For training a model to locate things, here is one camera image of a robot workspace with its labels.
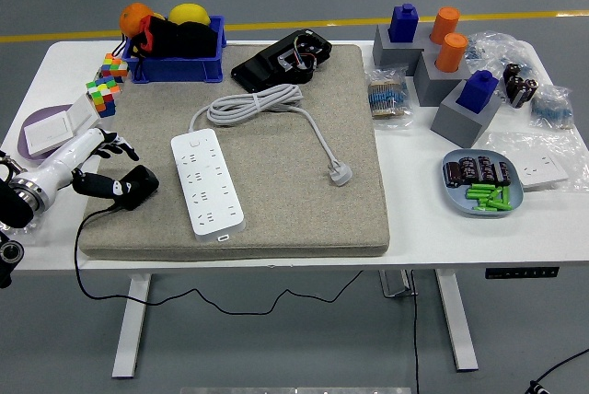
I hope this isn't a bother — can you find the grey-brown mat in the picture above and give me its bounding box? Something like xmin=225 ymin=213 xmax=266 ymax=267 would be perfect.
xmin=77 ymin=43 xmax=392 ymax=261

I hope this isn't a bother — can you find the orange cylinder peg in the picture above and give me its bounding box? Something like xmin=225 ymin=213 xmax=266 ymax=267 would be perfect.
xmin=434 ymin=32 xmax=469 ymax=74
xmin=429 ymin=6 xmax=461 ymax=45

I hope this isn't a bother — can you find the white power strip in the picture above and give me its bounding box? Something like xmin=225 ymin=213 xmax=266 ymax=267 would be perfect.
xmin=169 ymin=128 xmax=248 ymax=244

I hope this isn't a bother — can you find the clear bag around socket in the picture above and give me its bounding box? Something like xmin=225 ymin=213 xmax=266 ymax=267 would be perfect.
xmin=487 ymin=129 xmax=589 ymax=192

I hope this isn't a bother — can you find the metal bracket under table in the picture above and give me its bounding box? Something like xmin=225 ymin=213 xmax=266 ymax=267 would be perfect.
xmin=379 ymin=269 xmax=418 ymax=298

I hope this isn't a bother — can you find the bag of blue resistors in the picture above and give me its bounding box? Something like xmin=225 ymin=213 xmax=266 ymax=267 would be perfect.
xmin=365 ymin=66 xmax=415 ymax=131
xmin=528 ymin=84 xmax=576 ymax=131

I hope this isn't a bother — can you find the orange fruit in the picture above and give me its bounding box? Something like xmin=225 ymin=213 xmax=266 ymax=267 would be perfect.
xmin=119 ymin=1 xmax=156 ymax=39

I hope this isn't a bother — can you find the black plug adapter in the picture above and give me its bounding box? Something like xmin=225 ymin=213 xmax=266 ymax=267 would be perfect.
xmin=111 ymin=164 xmax=160 ymax=212

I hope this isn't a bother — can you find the blue square peg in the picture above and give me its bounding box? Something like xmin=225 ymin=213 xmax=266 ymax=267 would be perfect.
xmin=455 ymin=69 xmax=501 ymax=114
xmin=387 ymin=3 xmax=421 ymax=44

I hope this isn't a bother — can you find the bag of black capacitors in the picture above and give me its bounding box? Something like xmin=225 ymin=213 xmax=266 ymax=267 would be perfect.
xmin=502 ymin=62 xmax=539 ymax=110

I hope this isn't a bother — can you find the black table control panel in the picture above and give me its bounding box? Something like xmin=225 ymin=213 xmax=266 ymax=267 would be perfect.
xmin=484 ymin=266 xmax=561 ymax=280

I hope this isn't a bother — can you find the black open electronic device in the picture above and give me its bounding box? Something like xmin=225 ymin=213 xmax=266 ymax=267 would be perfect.
xmin=229 ymin=29 xmax=333 ymax=95

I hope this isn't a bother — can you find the large clear plastic bag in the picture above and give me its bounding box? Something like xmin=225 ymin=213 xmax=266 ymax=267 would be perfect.
xmin=464 ymin=30 xmax=539 ymax=87

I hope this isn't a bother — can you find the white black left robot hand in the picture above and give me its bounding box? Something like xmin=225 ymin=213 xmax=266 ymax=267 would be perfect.
xmin=39 ymin=126 xmax=140 ymax=200

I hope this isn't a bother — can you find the black cloth pouch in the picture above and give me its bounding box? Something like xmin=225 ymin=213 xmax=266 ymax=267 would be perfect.
xmin=126 ymin=15 xmax=220 ymax=62

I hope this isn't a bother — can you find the grey power strip cable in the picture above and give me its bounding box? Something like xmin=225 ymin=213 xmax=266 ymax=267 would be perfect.
xmin=188 ymin=83 xmax=354 ymax=188

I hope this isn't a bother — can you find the grey block holder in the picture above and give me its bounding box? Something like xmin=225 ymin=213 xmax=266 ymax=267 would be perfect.
xmin=412 ymin=48 xmax=473 ymax=108
xmin=430 ymin=78 xmax=502 ymax=149
xmin=371 ymin=23 xmax=436 ymax=77

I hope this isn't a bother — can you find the blue-grey plate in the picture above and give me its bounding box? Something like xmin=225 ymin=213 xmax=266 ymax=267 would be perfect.
xmin=441 ymin=148 xmax=526 ymax=218

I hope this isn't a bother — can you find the thin black plug cord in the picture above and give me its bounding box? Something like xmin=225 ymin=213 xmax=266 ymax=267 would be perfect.
xmin=73 ymin=204 xmax=364 ymax=318

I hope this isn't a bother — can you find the small colourful puzzle cube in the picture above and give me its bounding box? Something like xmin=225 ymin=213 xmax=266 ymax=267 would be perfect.
xmin=98 ymin=52 xmax=130 ymax=85

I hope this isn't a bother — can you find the large colourful puzzle cube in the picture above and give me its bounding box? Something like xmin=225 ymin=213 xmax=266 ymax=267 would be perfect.
xmin=86 ymin=75 xmax=123 ymax=119

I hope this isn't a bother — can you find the flat white wall switch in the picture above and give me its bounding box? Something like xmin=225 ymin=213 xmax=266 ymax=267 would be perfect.
xmin=22 ymin=112 xmax=77 ymax=159

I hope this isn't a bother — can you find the purple plate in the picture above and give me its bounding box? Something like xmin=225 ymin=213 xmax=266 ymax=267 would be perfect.
xmin=16 ymin=103 xmax=75 ymax=163

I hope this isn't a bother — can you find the yellow lemon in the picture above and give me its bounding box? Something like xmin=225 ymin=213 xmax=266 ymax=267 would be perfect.
xmin=167 ymin=2 xmax=212 ymax=27

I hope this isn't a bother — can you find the white table leg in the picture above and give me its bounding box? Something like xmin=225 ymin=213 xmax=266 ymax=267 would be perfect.
xmin=111 ymin=273 xmax=153 ymax=379
xmin=434 ymin=269 xmax=479 ymax=372

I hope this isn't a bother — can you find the blue plastic bin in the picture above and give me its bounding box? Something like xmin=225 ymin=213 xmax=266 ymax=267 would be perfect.
xmin=121 ymin=15 xmax=227 ymax=86

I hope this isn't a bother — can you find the white wall socket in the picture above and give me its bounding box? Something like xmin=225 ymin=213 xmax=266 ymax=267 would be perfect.
xmin=517 ymin=152 xmax=571 ymax=191

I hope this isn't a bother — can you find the black hanging power cable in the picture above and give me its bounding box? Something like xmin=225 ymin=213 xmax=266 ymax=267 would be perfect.
xmin=408 ymin=269 xmax=422 ymax=394

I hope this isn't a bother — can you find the black floor cable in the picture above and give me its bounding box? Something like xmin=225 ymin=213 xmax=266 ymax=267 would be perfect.
xmin=524 ymin=347 xmax=589 ymax=394

